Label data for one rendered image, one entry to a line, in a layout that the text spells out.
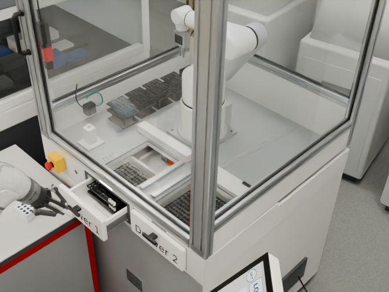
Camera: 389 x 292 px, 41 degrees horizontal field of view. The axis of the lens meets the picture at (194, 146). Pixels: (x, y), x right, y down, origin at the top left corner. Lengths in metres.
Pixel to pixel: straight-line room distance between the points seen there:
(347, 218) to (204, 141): 2.07
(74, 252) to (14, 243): 0.32
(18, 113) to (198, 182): 1.37
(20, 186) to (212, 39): 0.84
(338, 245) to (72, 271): 1.60
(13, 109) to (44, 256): 0.80
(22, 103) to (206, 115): 1.47
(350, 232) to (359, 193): 0.38
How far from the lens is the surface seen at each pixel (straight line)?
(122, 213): 2.09
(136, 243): 2.18
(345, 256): 3.24
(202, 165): 1.57
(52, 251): 2.34
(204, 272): 1.89
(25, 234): 2.26
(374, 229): 3.45
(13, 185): 1.79
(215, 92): 1.40
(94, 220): 2.06
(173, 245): 1.91
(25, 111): 2.79
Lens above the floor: 2.35
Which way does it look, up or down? 38 degrees down
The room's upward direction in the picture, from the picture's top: 2 degrees clockwise
